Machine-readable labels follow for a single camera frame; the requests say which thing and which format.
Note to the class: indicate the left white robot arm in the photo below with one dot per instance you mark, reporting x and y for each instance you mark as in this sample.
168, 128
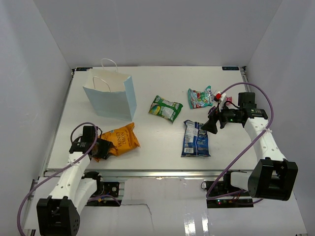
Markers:
59, 213

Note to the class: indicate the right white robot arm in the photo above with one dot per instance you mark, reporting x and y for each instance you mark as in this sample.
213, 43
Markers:
274, 176

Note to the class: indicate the teal candy bag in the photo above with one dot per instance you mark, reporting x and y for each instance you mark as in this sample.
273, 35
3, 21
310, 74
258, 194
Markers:
200, 99

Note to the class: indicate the blue snack bag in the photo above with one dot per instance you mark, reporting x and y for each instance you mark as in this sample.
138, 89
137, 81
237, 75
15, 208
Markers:
196, 141

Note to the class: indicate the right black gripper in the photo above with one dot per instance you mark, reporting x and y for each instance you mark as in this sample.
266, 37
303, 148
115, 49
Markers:
211, 125

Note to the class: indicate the orange potato chips bag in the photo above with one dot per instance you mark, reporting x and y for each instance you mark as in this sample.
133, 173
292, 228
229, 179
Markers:
123, 138

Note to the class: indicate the light blue paper bag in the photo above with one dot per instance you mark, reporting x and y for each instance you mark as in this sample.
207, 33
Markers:
110, 92

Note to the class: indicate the purple candy packet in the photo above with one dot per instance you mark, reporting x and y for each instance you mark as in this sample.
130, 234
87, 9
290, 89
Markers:
212, 111

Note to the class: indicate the green snack bag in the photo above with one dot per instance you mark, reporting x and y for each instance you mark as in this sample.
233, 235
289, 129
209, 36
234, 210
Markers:
163, 108

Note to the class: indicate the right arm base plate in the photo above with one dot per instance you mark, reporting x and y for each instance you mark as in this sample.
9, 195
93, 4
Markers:
240, 200

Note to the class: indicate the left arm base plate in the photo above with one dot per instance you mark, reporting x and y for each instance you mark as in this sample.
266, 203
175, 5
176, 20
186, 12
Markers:
106, 189

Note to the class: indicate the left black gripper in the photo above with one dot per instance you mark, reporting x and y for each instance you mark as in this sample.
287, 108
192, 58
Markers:
106, 145

